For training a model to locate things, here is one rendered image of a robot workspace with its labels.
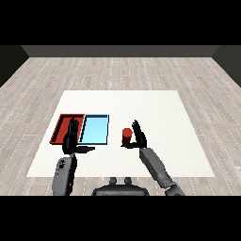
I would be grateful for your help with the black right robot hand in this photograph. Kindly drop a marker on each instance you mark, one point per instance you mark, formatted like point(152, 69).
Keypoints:
point(140, 137)

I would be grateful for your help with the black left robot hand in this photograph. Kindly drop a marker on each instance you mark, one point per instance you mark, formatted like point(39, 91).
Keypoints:
point(69, 140)

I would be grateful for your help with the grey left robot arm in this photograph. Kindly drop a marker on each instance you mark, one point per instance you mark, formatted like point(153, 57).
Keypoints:
point(64, 174)

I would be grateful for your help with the red shallow open box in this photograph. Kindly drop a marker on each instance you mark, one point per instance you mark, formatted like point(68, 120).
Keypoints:
point(62, 129)

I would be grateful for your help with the small red can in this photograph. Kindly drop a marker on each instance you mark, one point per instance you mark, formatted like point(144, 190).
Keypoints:
point(126, 135)

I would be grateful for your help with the light blue shallow open box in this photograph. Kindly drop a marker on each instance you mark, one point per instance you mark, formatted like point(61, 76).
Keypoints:
point(95, 129)

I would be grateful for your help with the dark grey robot body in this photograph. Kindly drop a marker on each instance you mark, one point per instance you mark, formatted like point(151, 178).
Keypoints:
point(120, 188)

